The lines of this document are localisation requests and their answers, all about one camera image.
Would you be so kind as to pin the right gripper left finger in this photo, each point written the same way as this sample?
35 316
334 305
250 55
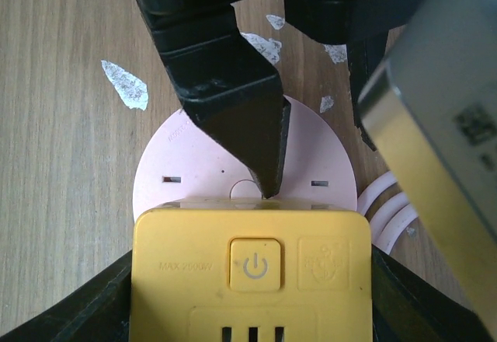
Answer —
97 311

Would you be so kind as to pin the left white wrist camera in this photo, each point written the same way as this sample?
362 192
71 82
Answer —
430 109

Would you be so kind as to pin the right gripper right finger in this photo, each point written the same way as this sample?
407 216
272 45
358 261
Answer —
406 308

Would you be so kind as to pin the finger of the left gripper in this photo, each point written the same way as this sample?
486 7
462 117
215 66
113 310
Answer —
228 89
361 26

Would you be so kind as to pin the yellow cube socket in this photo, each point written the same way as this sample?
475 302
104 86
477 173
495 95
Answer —
248 270

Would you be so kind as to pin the pink round socket base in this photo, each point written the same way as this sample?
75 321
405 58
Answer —
181 162

